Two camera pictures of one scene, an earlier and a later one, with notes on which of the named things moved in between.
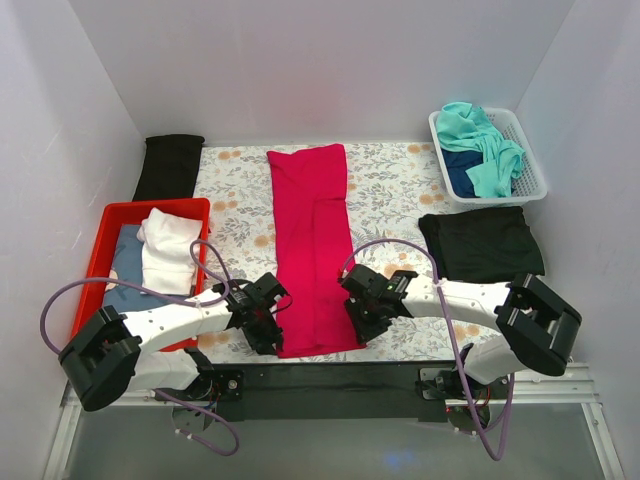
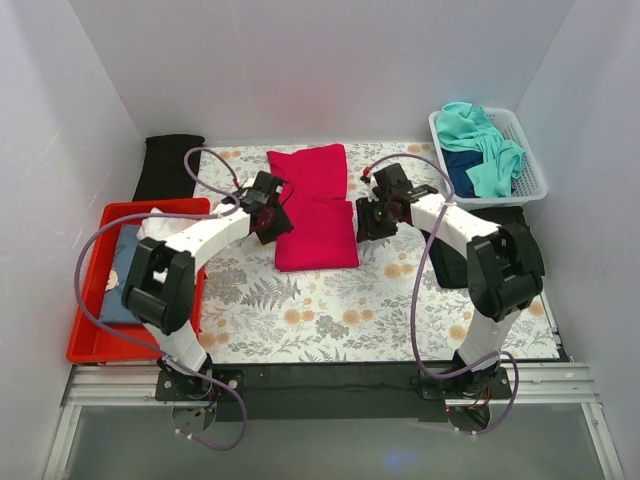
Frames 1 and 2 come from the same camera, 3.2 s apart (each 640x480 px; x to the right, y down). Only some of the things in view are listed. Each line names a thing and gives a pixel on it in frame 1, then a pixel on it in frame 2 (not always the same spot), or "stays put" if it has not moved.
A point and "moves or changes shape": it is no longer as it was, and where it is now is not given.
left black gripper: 263,329 -> 275,226
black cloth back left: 170,167 stays put
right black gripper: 367,320 -> 370,223
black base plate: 312,392 stays put
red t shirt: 313,249 moves or changes shape
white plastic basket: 529,182 stays put
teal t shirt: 466,128 stays put
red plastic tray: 114,217 stays put
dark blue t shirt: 456,164 stays put
